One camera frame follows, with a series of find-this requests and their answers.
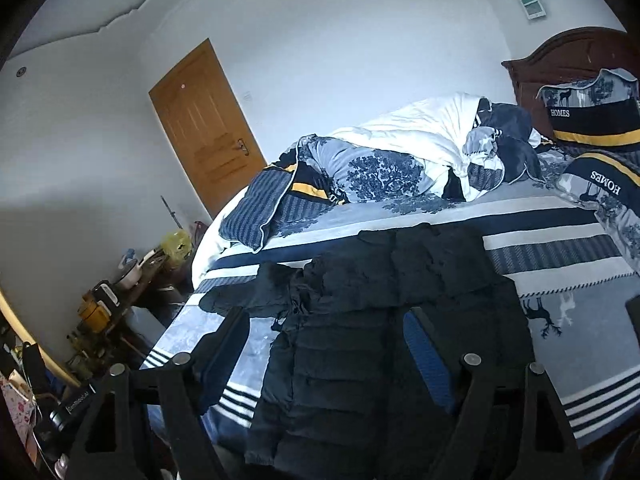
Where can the white green wall panel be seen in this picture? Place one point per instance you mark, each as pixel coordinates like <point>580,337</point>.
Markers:
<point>533,9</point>

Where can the lying navy homes pillow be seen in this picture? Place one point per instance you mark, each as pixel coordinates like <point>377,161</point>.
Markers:
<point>609,187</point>

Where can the blue striped bed sheet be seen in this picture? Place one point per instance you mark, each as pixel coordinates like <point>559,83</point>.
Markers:
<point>572,281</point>

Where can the yellow plastic bag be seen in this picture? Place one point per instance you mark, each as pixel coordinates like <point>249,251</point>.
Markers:
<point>177,246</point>

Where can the white bowl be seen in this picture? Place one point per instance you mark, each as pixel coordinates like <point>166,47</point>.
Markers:
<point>129,275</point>

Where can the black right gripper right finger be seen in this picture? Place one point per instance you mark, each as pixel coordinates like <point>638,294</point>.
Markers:
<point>509,422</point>

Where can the blue white crumpled duvet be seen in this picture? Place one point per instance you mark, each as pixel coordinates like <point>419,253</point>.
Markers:
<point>453,150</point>

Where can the upright navy homes pillow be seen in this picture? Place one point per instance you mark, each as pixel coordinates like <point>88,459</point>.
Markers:
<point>602,112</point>

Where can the black puffer jacket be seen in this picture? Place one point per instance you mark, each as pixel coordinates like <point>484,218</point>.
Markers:
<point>341,396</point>

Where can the yellow jar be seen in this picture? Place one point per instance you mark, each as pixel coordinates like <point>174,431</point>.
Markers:
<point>95,316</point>

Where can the silver door handle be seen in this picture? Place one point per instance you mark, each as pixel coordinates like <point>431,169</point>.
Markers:
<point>240,145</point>

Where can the dark wooden headboard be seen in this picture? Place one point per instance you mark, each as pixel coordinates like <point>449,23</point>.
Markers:
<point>576,54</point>

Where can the brown wooden door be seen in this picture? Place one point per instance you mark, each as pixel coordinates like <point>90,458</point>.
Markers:
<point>203,120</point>

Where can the cluttered dark side table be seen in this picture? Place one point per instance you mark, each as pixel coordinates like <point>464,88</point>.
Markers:
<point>139,316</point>

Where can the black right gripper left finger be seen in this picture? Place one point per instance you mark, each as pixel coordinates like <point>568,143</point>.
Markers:
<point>114,439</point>

